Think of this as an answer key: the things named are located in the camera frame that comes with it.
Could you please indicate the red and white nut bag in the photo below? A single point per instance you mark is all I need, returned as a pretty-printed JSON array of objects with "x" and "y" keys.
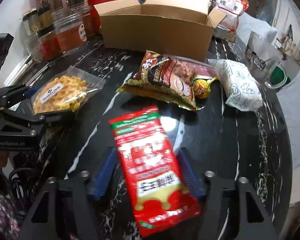
[{"x": 230, "y": 10}]

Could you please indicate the glass pitcher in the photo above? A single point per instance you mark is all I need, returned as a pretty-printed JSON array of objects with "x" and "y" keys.
[{"x": 260, "y": 55}]

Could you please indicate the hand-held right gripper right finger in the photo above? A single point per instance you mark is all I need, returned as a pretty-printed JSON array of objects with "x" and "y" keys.
[{"x": 187, "y": 170}]

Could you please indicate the person's floral clothing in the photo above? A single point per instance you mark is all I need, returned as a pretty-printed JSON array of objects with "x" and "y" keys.
[{"x": 1, "y": 215}]

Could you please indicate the large grey covered chair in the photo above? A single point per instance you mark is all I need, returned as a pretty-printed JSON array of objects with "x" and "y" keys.
[{"x": 297, "y": 130}]

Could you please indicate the pink and silver packet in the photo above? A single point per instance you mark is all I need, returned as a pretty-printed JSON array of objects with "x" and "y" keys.
[{"x": 202, "y": 68}]

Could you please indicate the group of clear plastic jars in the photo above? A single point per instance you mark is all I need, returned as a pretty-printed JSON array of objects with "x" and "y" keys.
[{"x": 57, "y": 20}]

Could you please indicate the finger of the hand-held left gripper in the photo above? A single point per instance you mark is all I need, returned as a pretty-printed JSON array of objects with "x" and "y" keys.
[
  {"x": 27, "y": 120},
  {"x": 17, "y": 95}
]

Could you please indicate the metal bowl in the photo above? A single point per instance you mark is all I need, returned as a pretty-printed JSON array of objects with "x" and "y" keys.
[{"x": 221, "y": 33}]

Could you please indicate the long red snack packet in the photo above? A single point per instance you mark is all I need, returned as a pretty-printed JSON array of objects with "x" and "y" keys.
[{"x": 152, "y": 167}]

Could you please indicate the stack of white papers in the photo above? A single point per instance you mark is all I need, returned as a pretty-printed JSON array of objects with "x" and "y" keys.
[{"x": 25, "y": 70}]

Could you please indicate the brown cardboard box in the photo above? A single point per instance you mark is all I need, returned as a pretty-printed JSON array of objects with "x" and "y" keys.
[{"x": 152, "y": 32}]

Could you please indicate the clear waffle packet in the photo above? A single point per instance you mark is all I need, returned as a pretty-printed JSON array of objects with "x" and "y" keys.
[{"x": 60, "y": 92}]

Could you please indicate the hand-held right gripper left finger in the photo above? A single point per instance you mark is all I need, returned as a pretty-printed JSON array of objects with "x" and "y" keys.
[{"x": 103, "y": 177}]

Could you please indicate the red plastic container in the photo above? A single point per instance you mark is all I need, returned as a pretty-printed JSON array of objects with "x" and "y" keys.
[{"x": 101, "y": 0}]

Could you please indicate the white patterned packet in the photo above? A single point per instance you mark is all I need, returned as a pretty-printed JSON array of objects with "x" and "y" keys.
[{"x": 240, "y": 85}]

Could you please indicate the brown coffee packet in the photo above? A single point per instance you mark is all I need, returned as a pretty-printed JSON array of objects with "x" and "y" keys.
[{"x": 165, "y": 77}]

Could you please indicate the yellow lollipop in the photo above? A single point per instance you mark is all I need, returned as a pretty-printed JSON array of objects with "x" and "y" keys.
[{"x": 201, "y": 87}]

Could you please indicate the small grey covered chair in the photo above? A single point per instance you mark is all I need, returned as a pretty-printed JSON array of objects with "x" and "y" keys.
[{"x": 255, "y": 30}]

